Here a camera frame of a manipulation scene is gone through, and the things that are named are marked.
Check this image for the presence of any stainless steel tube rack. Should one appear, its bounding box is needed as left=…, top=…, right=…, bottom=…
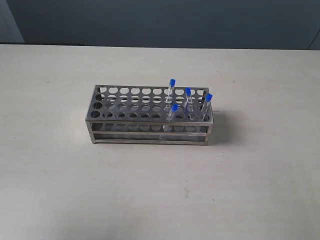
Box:
left=85, top=84, right=214, bottom=146

